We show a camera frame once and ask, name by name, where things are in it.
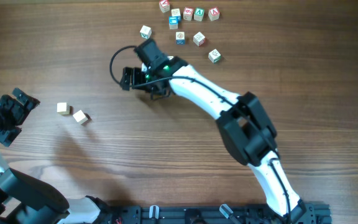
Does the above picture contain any blue letter P block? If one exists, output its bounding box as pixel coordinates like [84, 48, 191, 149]
[57, 103, 70, 115]

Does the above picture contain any red letter M block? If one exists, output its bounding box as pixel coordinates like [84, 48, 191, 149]
[73, 110, 88, 124]

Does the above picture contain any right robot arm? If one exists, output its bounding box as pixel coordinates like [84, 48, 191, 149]
[118, 39, 306, 223]

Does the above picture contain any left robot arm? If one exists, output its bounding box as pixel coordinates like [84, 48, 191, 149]
[0, 88, 113, 224]

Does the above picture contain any green sided block left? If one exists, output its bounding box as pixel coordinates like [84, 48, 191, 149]
[140, 25, 152, 39]

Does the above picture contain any green sided block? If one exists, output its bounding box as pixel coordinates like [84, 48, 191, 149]
[140, 25, 152, 39]
[208, 49, 221, 63]

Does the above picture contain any orange picture blue block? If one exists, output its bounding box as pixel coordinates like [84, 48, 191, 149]
[175, 32, 185, 45]

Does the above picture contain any red sided picture block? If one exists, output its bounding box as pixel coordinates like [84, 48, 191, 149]
[193, 32, 206, 47]

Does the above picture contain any tan picture block top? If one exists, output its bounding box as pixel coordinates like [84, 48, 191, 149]
[171, 8, 181, 17]

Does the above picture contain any red letter block top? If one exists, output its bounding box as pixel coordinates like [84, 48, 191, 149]
[158, 0, 170, 13]

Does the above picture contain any green sided block right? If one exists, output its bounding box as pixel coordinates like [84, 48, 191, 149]
[208, 49, 221, 63]

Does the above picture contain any red number nine block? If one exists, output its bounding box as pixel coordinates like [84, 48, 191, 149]
[183, 7, 194, 21]

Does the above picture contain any green letter V block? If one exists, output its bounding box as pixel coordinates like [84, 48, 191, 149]
[193, 7, 204, 21]

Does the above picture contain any red letter A block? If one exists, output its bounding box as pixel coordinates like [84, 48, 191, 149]
[208, 7, 220, 21]

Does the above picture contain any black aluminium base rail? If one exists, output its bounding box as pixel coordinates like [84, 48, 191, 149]
[104, 203, 333, 224]

